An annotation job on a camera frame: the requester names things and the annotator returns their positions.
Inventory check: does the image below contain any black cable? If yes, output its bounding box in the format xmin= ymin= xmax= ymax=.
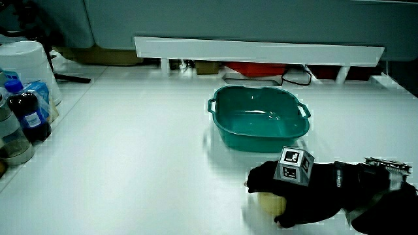
xmin=281 ymin=67 xmax=313 ymax=87

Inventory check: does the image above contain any green plastic basin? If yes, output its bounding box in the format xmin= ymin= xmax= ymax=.
xmin=207 ymin=85 xmax=312 ymax=153

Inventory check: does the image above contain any blue carton box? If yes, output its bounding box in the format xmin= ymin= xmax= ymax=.
xmin=23 ymin=81 xmax=54 ymax=122

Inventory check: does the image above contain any black tripod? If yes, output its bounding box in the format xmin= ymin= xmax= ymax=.
xmin=0 ymin=0 xmax=92 ymax=84

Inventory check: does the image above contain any white plastic bucket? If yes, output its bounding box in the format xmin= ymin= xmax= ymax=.
xmin=0 ymin=40 xmax=63 ymax=106

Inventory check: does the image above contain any clear plastic bottle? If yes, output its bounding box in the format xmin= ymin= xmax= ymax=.
xmin=0 ymin=87 xmax=35 ymax=166

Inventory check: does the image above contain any brown cardboard box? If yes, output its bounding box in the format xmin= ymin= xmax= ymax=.
xmin=53 ymin=44 xmax=145 ymax=67

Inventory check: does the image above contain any dark soda bottle blue cap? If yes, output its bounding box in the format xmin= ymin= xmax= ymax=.
xmin=4 ymin=79 xmax=52 ymax=144

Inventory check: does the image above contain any white desk shelf riser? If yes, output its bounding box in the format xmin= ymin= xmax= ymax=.
xmin=134 ymin=35 xmax=386 ymax=84

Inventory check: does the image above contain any person's right hand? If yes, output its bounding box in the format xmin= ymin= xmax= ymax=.
xmin=245 ymin=146 xmax=347 ymax=229

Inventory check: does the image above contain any yellow sponge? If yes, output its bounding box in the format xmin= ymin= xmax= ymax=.
xmin=257 ymin=192 xmax=288 ymax=217

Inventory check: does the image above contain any white desk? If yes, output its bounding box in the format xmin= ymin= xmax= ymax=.
xmin=0 ymin=61 xmax=418 ymax=235

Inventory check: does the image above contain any dark red box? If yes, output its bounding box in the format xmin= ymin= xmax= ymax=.
xmin=346 ymin=66 xmax=377 ymax=82
xmin=306 ymin=64 xmax=344 ymax=80

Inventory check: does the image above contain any person's right forearm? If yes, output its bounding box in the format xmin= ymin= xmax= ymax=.
xmin=344 ymin=157 xmax=418 ymax=235

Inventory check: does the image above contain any olive small box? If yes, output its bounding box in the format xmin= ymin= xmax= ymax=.
xmin=195 ymin=61 xmax=221 ymax=76

